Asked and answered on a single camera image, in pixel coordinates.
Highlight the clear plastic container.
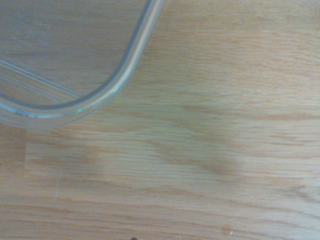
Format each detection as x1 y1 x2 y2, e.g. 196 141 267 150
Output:
0 0 166 132

